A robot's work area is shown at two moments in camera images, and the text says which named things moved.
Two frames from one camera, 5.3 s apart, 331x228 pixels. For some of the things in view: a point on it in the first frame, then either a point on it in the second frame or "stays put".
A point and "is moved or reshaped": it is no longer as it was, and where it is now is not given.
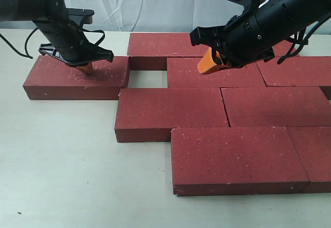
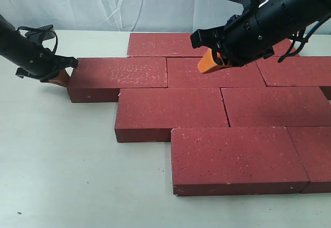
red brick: [297, 106] stays put
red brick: [150, 115] stays put
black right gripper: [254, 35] stays put
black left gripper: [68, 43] → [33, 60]
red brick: [51, 79] is moved or reshaped
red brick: [183, 72] stays put
